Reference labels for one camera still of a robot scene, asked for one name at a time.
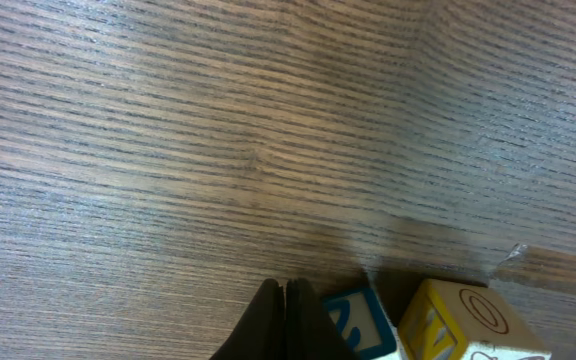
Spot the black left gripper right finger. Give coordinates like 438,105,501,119
285,278,357,360

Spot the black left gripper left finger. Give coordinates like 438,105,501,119
211,278,286,360

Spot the white block green J side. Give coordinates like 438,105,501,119
323,287,401,360

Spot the white block red side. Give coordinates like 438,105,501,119
397,278,553,360

